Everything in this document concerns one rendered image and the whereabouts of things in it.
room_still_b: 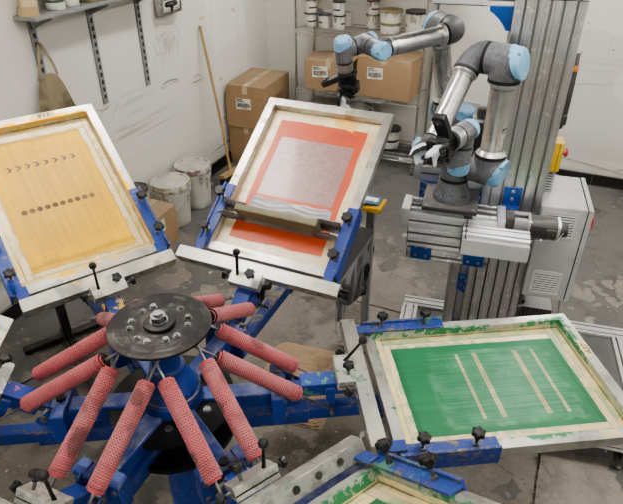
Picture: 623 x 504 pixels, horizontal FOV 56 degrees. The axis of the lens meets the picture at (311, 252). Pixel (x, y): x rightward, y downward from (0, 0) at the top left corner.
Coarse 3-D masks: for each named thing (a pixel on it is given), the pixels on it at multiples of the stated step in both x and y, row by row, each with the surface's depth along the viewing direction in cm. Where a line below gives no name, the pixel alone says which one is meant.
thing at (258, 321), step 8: (280, 288) 250; (272, 296) 245; (280, 296) 246; (272, 304) 241; (280, 304) 247; (256, 312) 236; (264, 312) 236; (272, 312) 241; (256, 320) 232; (264, 320) 235; (248, 328) 228; (256, 328) 229
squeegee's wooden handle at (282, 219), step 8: (240, 208) 232; (248, 208) 231; (256, 208) 230; (248, 216) 235; (256, 216) 232; (264, 216) 229; (272, 216) 227; (280, 216) 226; (288, 216) 225; (296, 216) 224; (280, 224) 231; (288, 224) 228; (296, 224) 225; (304, 224) 223; (312, 224) 221
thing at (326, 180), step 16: (336, 128) 254; (320, 144) 251; (336, 144) 250; (352, 144) 248; (320, 160) 248; (336, 160) 246; (352, 160) 244; (304, 176) 245; (320, 176) 244; (336, 176) 242; (352, 176) 240; (304, 192) 242; (320, 192) 240; (336, 192) 238; (320, 208) 236; (336, 208) 235; (288, 240) 233; (304, 240) 231; (320, 240) 230; (320, 256) 226
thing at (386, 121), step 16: (272, 112) 263; (304, 112) 261; (320, 112) 256; (336, 112) 253; (352, 112) 251; (368, 112) 249; (256, 128) 259; (384, 128) 244; (256, 144) 255; (384, 144) 242; (240, 160) 252; (368, 160) 238; (240, 176) 248; (368, 176) 234; (240, 256) 230; (256, 256) 228; (272, 256) 227; (304, 272) 221; (320, 272) 219
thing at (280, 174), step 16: (288, 128) 259; (304, 128) 257; (320, 128) 256; (272, 144) 257; (288, 144) 255; (304, 144) 253; (272, 160) 253; (288, 160) 251; (304, 160) 249; (256, 176) 251; (272, 176) 249; (288, 176) 247; (256, 192) 247; (272, 192) 245; (288, 192) 243; (240, 224) 241; (256, 224) 240; (256, 240) 236; (272, 240) 234
